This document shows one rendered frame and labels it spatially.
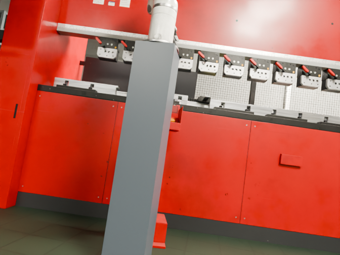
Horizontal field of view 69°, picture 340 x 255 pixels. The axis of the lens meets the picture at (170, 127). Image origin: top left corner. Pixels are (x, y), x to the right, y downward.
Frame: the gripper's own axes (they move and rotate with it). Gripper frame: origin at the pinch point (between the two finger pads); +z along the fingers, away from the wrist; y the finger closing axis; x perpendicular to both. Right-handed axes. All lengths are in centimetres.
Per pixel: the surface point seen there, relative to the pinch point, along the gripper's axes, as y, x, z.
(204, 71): 17.7, -22.0, 22.0
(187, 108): 12.8, 4.5, 45.4
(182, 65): 20.8, -8.7, 11.6
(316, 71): -5, -99, 55
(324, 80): -3, -106, 64
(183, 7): 17.3, -26.6, -32.0
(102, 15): 34, 33, -50
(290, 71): 0, -81, 47
